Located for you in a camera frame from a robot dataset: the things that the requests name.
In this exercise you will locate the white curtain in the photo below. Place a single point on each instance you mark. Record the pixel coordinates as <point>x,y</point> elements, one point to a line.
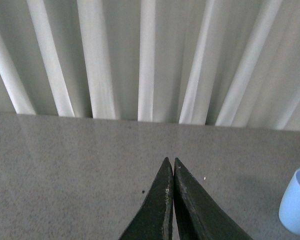
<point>233,63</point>

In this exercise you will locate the light blue cup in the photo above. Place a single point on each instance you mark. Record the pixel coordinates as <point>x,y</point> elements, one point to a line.
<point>289,210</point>

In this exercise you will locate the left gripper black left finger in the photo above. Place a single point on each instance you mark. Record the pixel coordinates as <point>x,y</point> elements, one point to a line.
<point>154,219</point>

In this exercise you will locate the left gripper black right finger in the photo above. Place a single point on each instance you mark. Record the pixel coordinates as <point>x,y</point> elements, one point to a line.
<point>198,216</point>

